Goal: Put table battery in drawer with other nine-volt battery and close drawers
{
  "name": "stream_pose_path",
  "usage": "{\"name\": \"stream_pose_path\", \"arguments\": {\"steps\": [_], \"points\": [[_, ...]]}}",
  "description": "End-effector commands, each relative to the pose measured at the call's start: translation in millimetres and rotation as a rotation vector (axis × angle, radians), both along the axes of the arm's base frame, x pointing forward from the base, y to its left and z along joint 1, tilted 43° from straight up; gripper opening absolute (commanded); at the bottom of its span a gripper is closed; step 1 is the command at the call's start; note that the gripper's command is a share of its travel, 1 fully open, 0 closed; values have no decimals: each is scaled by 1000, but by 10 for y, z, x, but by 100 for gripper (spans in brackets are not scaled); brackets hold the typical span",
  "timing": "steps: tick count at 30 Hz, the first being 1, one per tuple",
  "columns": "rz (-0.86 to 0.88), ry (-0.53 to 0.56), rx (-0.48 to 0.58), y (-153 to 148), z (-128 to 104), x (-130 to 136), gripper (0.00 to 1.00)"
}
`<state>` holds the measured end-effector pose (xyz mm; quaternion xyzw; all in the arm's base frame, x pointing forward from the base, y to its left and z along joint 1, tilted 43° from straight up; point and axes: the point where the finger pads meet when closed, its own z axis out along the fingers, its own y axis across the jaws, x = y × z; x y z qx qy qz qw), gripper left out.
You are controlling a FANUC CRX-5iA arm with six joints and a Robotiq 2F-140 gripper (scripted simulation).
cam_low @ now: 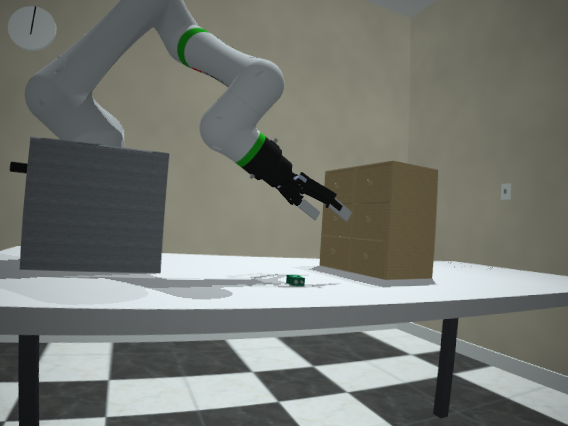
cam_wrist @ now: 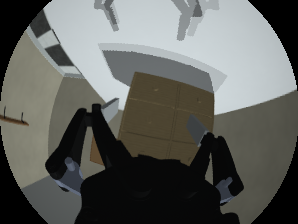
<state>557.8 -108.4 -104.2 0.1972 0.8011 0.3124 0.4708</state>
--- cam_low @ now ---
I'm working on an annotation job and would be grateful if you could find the tan wooden drawer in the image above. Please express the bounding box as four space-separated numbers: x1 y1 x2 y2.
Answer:
321 236 350 270
323 204 352 235
350 239 387 277
354 165 391 201
352 203 389 238
326 170 354 201

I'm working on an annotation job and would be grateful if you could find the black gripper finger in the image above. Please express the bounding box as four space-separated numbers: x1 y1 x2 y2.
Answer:
287 172 352 221
275 185 320 220

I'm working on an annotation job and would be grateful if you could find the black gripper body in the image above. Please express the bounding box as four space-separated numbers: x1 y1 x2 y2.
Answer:
263 155 302 190

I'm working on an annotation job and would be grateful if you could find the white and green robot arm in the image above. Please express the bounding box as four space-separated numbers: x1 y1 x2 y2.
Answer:
25 0 284 180

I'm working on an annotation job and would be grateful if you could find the brown chest of drawers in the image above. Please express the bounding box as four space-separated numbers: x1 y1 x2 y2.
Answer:
319 161 438 280

